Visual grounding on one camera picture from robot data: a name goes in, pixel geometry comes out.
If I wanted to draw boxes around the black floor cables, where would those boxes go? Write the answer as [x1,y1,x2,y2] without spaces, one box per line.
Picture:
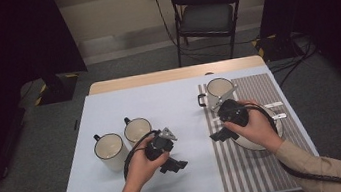
[263,30,323,90]

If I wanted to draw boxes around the white ceramic spoon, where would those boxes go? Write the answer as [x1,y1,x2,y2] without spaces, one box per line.
[271,112,288,121]

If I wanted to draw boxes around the black folding chair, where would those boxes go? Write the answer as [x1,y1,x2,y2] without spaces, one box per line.
[168,0,250,69]

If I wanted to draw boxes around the white plate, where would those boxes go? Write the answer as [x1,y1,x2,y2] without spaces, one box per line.
[226,103,287,155]

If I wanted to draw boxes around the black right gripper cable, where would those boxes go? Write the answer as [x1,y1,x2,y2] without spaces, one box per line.
[242,89,341,192]

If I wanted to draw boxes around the wooden table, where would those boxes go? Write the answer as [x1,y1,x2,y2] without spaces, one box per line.
[85,53,268,97]

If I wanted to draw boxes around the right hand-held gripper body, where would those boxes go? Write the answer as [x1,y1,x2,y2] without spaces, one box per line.
[207,84,252,132]

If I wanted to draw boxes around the white cup with black rim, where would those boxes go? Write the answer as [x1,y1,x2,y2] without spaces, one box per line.
[91,129,133,176]
[121,113,156,150]
[195,75,240,115]

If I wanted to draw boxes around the long white utensil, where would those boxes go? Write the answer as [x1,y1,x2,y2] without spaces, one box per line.
[211,100,286,123]

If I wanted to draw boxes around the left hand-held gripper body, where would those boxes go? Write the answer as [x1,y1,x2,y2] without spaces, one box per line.
[141,126,181,163]

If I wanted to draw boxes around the person's right hand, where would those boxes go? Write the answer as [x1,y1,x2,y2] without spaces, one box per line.
[221,95,287,160]

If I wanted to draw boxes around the grey striped placemat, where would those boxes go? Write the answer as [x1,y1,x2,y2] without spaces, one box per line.
[197,67,324,192]

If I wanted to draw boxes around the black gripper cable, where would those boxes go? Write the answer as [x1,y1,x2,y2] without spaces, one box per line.
[242,89,341,192]
[117,129,169,192]

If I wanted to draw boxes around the person's left hand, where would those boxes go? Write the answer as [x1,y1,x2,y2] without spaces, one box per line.
[111,133,176,192]

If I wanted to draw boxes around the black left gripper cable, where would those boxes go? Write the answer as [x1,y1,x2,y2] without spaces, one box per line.
[117,129,169,192]

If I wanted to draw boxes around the black stand base striped tape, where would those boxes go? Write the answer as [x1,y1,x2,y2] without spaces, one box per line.
[249,30,299,65]
[30,71,83,107]

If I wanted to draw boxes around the black power cable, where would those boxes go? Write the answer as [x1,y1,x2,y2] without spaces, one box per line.
[151,0,255,58]

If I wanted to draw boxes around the black curtain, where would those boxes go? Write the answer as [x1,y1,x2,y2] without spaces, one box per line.
[253,0,341,125]
[0,0,105,192]

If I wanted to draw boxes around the light blue table mat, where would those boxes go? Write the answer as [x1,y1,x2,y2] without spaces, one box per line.
[41,59,325,192]

